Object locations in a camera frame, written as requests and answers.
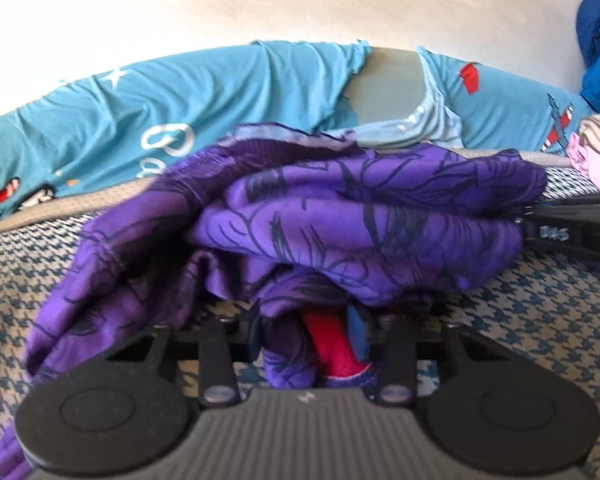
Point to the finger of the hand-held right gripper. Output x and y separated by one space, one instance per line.
530 227

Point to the blue printed cover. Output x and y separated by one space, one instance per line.
130 95

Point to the pink striped folded clothes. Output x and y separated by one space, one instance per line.
597 155

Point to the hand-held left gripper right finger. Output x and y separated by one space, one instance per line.
357 337

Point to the grey backrest cushion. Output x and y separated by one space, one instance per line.
387 85

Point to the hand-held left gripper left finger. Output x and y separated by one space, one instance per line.
256 342

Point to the blue jacket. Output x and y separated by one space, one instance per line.
597 50

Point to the purple floral sweater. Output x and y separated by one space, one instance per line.
330 220

